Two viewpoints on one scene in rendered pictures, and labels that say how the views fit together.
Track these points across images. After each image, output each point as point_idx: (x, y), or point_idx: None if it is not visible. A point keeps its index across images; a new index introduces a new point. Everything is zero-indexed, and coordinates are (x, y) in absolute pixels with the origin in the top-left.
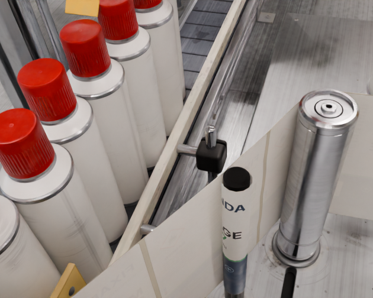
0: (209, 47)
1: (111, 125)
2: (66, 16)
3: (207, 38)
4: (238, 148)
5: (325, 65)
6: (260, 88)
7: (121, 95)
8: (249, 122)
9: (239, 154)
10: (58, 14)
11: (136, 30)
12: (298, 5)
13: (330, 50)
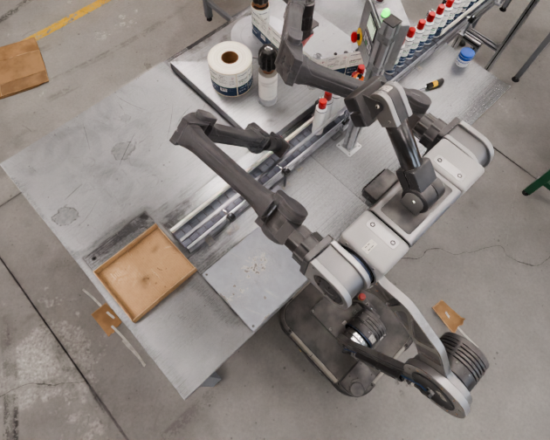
0: (294, 142)
1: None
2: (328, 209)
3: (292, 147)
4: (303, 121)
5: (270, 119)
6: (284, 135)
7: None
8: (295, 127)
9: (304, 120)
10: (331, 212)
11: None
12: (242, 163)
13: (264, 123)
